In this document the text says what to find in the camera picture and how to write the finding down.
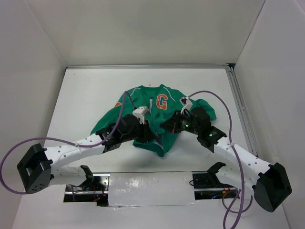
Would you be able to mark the silver aluminium rail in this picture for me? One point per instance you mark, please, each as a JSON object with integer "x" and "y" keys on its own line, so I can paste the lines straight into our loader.
{"x": 241, "y": 109}
{"x": 147, "y": 65}

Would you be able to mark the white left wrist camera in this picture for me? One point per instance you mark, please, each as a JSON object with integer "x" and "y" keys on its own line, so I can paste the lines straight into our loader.
{"x": 140, "y": 113}

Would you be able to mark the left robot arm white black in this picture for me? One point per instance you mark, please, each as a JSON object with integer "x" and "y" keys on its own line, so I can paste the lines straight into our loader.
{"x": 41, "y": 167}

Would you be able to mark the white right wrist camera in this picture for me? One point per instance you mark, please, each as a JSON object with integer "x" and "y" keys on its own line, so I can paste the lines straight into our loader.
{"x": 186, "y": 103}

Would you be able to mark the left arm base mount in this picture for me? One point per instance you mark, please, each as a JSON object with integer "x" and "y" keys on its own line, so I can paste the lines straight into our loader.
{"x": 94, "y": 188}

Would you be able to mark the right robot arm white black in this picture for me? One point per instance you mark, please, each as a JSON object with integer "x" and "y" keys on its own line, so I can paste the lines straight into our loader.
{"x": 267, "y": 183}

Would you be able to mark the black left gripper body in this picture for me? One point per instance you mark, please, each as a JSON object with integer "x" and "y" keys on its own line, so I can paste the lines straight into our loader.
{"x": 139, "y": 134}

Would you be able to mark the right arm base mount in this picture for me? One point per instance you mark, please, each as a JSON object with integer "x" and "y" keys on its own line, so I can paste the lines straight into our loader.
{"x": 206, "y": 187}

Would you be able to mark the green zip-up jacket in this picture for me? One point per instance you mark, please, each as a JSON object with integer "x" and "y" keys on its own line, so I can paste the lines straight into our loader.
{"x": 162, "y": 102}

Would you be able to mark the silver aluminium right rail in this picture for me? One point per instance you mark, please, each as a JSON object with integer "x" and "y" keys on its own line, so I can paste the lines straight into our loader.
{"x": 241, "y": 109}

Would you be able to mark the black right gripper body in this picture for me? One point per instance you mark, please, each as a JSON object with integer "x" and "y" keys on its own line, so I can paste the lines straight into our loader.
{"x": 182, "y": 122}

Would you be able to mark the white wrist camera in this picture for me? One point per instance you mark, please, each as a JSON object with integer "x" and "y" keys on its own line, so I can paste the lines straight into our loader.
{"x": 186, "y": 103}
{"x": 140, "y": 113}

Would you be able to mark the silver aluminium back rail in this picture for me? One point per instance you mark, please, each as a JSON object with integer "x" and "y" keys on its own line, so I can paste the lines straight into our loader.
{"x": 147, "y": 65}

